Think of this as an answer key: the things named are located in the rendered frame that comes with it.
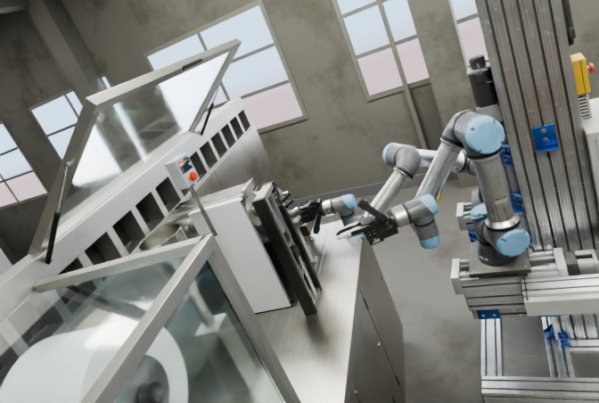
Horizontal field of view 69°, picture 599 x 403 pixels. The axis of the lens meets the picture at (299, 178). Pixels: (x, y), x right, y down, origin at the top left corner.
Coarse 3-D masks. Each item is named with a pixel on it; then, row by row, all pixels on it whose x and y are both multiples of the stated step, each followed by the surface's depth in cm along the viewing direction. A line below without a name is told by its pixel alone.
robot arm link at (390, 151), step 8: (392, 144) 211; (400, 144) 208; (384, 152) 212; (392, 152) 206; (424, 152) 213; (432, 152) 215; (464, 152) 220; (384, 160) 214; (392, 160) 206; (424, 160) 212; (456, 160) 218; (464, 160) 218; (456, 168) 221; (464, 168) 220
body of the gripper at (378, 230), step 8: (392, 216) 152; (360, 224) 156; (368, 224) 151; (376, 224) 153; (384, 224) 153; (392, 224) 154; (368, 232) 153; (376, 232) 152; (384, 232) 154; (392, 232) 154; (368, 240) 153
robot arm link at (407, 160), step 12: (396, 156) 202; (408, 156) 197; (396, 168) 198; (408, 168) 195; (396, 180) 196; (408, 180) 198; (384, 192) 196; (396, 192) 196; (372, 204) 198; (384, 204) 196; (372, 216) 195
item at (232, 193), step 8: (248, 184) 174; (216, 192) 182; (224, 192) 177; (232, 192) 175; (240, 192) 171; (248, 192) 172; (192, 200) 185; (200, 200) 180; (208, 200) 179; (216, 200) 174; (224, 200) 174; (176, 208) 184; (184, 208) 179; (192, 208) 178
